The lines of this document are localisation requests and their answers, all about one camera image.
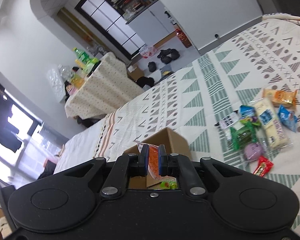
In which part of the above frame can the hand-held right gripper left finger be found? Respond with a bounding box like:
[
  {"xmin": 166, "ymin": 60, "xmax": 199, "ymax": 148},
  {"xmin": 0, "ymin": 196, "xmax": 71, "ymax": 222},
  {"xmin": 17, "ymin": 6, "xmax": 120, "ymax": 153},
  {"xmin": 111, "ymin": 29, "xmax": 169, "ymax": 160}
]
[{"xmin": 65, "ymin": 145, "xmax": 150, "ymax": 198}]

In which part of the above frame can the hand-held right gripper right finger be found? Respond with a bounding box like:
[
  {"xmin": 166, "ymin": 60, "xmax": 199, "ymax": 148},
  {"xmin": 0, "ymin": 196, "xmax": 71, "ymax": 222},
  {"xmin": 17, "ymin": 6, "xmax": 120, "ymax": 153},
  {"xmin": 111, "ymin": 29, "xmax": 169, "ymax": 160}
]
[{"xmin": 157, "ymin": 144, "xmax": 243, "ymax": 198}]

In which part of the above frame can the orange snack packet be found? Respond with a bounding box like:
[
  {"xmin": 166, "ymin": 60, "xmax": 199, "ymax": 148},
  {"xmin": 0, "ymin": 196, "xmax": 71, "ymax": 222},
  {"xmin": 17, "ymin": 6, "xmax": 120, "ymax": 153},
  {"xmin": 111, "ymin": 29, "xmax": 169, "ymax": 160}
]
[{"xmin": 136, "ymin": 141, "xmax": 177, "ymax": 182}]

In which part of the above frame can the cardboard box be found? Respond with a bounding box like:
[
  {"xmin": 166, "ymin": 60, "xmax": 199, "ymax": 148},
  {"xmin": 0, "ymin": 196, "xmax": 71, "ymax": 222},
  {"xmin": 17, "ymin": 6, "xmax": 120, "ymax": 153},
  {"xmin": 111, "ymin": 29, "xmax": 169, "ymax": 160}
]
[{"xmin": 122, "ymin": 127, "xmax": 192, "ymax": 190}]

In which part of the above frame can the light green ring-print packet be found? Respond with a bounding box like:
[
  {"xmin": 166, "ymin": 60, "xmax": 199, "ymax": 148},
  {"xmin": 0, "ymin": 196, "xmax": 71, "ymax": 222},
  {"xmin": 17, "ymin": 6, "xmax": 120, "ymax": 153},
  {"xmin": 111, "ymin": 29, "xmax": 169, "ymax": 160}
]
[{"xmin": 241, "ymin": 116, "xmax": 262, "ymax": 128}]

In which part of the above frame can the blue cartoon snack packet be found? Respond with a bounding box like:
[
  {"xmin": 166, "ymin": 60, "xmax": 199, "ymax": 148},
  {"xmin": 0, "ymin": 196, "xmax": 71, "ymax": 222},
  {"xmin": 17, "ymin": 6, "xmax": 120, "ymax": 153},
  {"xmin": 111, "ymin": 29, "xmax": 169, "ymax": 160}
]
[{"xmin": 238, "ymin": 105, "xmax": 257, "ymax": 118}]

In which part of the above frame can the green candy packet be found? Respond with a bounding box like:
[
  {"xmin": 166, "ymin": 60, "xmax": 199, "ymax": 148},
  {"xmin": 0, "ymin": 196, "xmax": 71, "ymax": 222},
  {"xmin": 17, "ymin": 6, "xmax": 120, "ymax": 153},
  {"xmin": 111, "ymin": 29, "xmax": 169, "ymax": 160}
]
[{"xmin": 159, "ymin": 180, "xmax": 178, "ymax": 190}]

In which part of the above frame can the black and white snack packet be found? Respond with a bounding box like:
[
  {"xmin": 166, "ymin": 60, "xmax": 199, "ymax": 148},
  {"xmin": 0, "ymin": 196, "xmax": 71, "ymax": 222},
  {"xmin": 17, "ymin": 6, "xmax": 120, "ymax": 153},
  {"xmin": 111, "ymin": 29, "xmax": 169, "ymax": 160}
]
[{"xmin": 219, "ymin": 112, "xmax": 240, "ymax": 132}]

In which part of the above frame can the dark green snack packet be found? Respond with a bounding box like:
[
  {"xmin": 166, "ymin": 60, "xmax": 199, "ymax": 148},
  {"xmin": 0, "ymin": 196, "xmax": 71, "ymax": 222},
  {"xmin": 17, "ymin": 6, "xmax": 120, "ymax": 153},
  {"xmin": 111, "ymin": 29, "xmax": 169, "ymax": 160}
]
[{"xmin": 229, "ymin": 125, "xmax": 259, "ymax": 152}]

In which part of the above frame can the table with dotted tablecloth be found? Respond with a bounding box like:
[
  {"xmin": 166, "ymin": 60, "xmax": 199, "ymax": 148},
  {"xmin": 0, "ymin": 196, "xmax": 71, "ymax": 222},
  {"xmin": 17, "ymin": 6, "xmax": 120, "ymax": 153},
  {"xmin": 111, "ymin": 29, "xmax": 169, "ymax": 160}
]
[{"xmin": 64, "ymin": 52, "xmax": 143, "ymax": 120}]

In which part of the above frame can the brown cardboard carton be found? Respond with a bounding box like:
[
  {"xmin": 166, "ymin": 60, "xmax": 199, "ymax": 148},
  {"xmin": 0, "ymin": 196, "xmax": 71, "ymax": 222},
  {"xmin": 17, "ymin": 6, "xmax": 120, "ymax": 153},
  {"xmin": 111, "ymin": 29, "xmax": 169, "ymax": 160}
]
[{"xmin": 126, "ymin": 65, "xmax": 145, "ymax": 82}]

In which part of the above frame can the purple snack packet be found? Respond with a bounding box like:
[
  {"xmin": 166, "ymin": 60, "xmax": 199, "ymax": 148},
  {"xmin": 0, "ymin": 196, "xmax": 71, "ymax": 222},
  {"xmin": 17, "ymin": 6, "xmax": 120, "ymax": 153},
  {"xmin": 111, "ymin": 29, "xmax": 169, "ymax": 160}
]
[{"xmin": 243, "ymin": 142, "xmax": 263, "ymax": 162}]

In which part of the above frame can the red snack packet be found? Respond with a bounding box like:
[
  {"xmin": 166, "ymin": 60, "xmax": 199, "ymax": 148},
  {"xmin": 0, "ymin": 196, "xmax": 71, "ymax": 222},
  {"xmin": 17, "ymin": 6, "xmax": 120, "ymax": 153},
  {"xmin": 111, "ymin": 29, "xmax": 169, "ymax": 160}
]
[{"xmin": 253, "ymin": 155, "xmax": 274, "ymax": 177}]

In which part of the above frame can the red and white plastic bag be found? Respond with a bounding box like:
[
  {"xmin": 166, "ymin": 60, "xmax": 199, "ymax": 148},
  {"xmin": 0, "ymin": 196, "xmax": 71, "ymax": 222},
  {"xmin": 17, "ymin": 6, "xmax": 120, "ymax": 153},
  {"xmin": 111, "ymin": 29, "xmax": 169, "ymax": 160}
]
[{"xmin": 139, "ymin": 44, "xmax": 157, "ymax": 58}]

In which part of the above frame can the green carton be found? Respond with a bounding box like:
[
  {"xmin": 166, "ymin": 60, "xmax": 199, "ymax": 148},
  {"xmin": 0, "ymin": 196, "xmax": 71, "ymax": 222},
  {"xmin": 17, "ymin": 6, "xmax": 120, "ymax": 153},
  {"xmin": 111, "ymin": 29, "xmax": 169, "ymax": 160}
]
[{"xmin": 75, "ymin": 57, "xmax": 100, "ymax": 72}]

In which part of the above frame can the long white cracker packet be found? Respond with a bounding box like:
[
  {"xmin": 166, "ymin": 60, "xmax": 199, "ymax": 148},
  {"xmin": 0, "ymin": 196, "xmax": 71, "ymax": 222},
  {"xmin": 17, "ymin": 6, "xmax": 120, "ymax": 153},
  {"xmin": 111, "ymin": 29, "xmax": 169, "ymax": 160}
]
[{"xmin": 250, "ymin": 97, "xmax": 292, "ymax": 153}]

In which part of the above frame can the grey metal appliance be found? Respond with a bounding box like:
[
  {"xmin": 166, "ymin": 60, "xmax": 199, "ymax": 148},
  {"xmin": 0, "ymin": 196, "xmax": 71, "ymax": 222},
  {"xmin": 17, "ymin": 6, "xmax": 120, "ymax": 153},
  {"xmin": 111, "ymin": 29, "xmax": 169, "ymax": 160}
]
[{"xmin": 86, "ymin": 44, "xmax": 106, "ymax": 56}]

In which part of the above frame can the green soda bottle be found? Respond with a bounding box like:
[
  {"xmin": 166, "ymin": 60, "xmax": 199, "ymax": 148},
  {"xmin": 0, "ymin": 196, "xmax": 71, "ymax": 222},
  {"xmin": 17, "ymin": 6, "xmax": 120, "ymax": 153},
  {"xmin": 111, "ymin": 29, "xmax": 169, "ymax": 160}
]
[{"xmin": 73, "ymin": 47, "xmax": 90, "ymax": 64}]

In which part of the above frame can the beige snack packet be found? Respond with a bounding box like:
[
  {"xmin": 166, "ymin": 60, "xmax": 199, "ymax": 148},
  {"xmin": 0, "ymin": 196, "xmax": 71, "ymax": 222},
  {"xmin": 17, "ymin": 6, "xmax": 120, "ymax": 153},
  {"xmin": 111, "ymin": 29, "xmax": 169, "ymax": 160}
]
[{"xmin": 262, "ymin": 88, "xmax": 278, "ymax": 100}]

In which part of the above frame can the red gift box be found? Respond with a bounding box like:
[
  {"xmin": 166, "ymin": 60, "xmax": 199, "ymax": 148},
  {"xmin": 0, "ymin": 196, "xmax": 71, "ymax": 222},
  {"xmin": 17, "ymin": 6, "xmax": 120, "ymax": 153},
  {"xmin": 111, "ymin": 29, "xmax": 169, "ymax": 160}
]
[{"xmin": 174, "ymin": 28, "xmax": 192, "ymax": 48}]

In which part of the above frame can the blue triangular snack packet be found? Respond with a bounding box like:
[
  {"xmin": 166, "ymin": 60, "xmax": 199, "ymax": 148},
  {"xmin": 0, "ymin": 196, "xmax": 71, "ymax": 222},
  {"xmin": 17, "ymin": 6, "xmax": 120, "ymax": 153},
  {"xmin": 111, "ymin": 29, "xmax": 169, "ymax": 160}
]
[{"xmin": 277, "ymin": 104, "xmax": 298, "ymax": 133}]

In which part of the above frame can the orange bread packet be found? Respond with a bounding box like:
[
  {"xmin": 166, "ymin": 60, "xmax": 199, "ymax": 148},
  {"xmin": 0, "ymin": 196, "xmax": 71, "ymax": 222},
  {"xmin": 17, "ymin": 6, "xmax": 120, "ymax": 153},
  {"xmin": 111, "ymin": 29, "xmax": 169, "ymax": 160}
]
[{"xmin": 272, "ymin": 89, "xmax": 297, "ymax": 110}]

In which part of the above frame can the bright balcony window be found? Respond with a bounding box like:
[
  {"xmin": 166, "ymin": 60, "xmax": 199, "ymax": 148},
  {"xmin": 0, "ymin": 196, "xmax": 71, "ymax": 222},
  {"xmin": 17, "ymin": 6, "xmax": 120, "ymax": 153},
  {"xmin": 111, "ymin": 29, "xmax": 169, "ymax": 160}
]
[{"xmin": 0, "ymin": 76, "xmax": 44, "ymax": 180}]

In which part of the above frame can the black-framed sliding window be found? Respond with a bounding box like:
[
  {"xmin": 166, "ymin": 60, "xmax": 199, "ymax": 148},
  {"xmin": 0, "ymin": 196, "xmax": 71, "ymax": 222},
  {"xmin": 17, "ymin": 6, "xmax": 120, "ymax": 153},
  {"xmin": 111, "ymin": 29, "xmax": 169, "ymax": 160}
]
[{"xmin": 74, "ymin": 0, "xmax": 147, "ymax": 61}]

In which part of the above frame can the white cabinet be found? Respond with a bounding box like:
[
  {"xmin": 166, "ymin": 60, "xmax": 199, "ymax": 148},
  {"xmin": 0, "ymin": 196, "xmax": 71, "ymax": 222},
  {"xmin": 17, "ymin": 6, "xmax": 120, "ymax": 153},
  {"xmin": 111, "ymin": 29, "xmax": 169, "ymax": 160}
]
[{"xmin": 125, "ymin": 0, "xmax": 198, "ymax": 63}]

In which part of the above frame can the cluttered shelf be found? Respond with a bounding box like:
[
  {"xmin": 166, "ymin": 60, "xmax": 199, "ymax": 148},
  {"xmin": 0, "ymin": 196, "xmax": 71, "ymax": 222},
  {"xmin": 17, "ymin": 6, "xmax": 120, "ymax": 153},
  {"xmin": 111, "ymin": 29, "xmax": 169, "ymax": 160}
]
[{"xmin": 104, "ymin": 0, "xmax": 158, "ymax": 22}]

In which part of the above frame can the striped beige cloth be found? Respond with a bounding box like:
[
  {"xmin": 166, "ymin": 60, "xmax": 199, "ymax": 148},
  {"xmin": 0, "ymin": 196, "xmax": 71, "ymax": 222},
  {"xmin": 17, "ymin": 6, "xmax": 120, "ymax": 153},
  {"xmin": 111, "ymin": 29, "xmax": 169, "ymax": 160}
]
[{"xmin": 261, "ymin": 12, "xmax": 300, "ymax": 28}]

